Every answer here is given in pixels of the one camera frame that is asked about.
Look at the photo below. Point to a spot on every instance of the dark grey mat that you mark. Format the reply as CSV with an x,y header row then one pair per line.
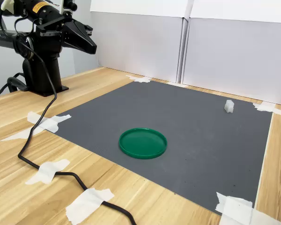
x,y
201,152

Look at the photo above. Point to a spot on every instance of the round green lid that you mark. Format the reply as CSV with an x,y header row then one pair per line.
x,y
142,143

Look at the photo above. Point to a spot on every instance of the white camera box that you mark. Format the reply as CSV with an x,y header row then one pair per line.
x,y
68,4

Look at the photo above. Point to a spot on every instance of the white tape piece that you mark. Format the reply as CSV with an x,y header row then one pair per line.
x,y
234,208
262,107
178,84
140,79
46,124
46,172
84,206

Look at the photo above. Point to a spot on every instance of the small white plastic terminal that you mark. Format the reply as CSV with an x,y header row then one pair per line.
x,y
229,106

